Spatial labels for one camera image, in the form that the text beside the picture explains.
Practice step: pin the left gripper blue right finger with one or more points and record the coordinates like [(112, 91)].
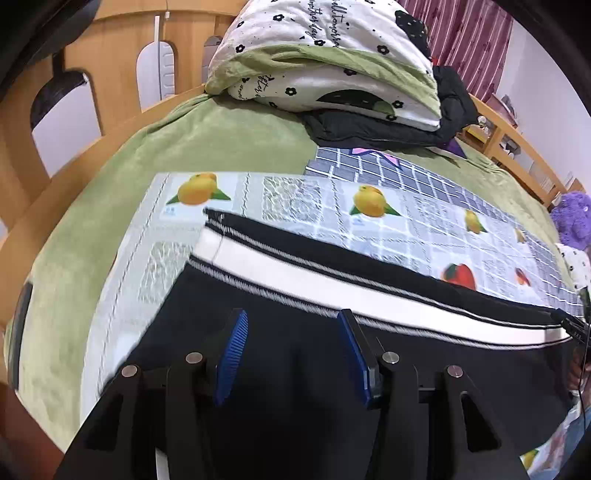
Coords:
[(443, 431)]

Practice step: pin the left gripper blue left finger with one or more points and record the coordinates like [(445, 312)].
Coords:
[(167, 409)]

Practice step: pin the black sweatpants with white stripe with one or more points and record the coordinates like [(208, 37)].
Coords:
[(293, 412)]

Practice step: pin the green fleece blanket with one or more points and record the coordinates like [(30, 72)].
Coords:
[(204, 135)]

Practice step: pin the fruit print plastic sheet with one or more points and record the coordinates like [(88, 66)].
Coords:
[(161, 236)]

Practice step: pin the white floral pillow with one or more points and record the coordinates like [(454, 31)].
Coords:
[(578, 265)]

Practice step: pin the purple plush toy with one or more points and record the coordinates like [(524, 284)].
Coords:
[(572, 219)]

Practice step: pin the grey checked bed sheet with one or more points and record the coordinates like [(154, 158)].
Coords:
[(415, 180)]

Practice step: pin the black jacket pile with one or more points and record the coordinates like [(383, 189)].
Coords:
[(404, 127)]

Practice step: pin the folded white green floral quilt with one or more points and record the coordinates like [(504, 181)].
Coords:
[(300, 56)]

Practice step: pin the maroon patterned curtain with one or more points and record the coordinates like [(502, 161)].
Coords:
[(472, 36)]

